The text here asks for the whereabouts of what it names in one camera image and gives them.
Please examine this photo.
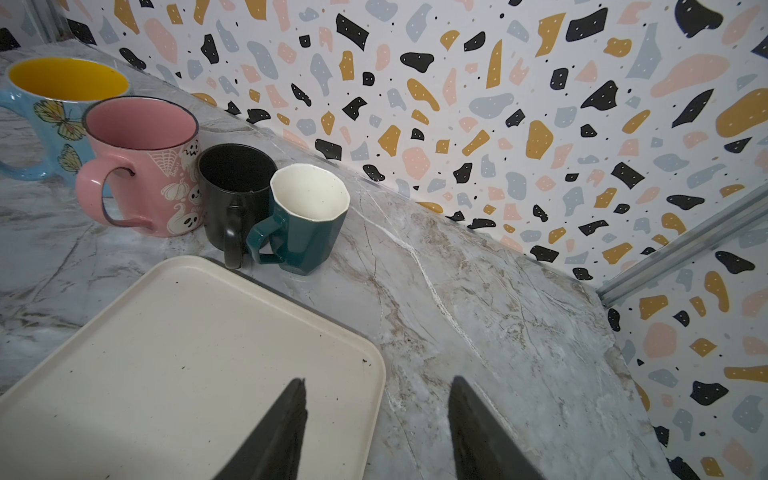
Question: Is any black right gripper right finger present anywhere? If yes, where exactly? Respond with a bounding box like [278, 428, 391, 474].
[448, 376, 543, 480]

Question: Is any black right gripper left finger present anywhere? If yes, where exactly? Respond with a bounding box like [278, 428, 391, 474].
[214, 378, 308, 480]

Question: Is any dark green mug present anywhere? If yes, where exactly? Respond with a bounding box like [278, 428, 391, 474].
[246, 163, 351, 275]

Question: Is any black mug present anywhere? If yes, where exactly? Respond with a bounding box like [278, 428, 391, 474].
[197, 143, 278, 269]

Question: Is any pink mug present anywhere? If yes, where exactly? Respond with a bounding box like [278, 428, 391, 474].
[76, 96, 202, 238]

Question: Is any blue patterned mug yellow inside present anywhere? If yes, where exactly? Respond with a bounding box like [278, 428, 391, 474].
[1, 57, 131, 187]

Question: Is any beige tray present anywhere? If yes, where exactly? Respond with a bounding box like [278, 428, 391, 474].
[1, 256, 386, 479]

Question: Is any aluminium corner post right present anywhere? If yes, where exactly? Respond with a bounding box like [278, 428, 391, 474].
[597, 184, 767, 307]

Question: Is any aluminium corner post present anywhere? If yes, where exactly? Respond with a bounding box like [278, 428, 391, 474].
[29, 0, 72, 43]
[597, 184, 767, 307]

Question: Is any aluminium corner post left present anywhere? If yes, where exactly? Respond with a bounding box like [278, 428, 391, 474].
[29, 0, 72, 43]

